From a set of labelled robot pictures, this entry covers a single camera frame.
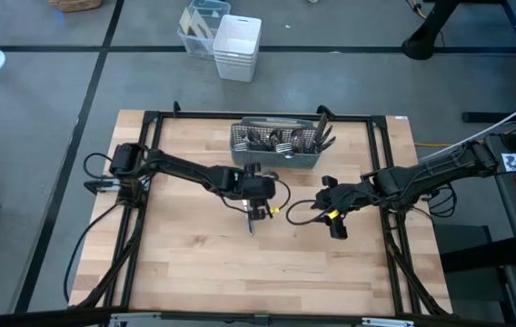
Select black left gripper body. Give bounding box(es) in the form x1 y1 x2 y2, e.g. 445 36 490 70
239 174 278 202

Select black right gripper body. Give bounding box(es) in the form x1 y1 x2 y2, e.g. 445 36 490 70
315 183 368 214

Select silver utensil handle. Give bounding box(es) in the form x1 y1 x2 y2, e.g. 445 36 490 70
317 124 334 150

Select grey plastic cutlery basket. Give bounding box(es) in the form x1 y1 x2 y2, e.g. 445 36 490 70
229 116 325 170

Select white stacked plastic bins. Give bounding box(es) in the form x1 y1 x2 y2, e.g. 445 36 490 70
213 14 263 84

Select clear plastic bin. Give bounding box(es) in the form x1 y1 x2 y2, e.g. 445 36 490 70
176 0 232 61

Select black floor stand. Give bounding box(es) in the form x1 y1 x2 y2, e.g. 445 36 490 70
401 0 461 62

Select black desk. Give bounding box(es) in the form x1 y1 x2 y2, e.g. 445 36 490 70
482 122 516 276

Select wicker basket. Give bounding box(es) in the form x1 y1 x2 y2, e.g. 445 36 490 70
48 0 104 14

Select yellow cable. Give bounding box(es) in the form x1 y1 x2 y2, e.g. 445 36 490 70
414 118 516 149

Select black cable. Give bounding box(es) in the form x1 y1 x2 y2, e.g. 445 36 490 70
63 202 121 304

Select white cable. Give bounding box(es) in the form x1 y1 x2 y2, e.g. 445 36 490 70
421 88 516 160

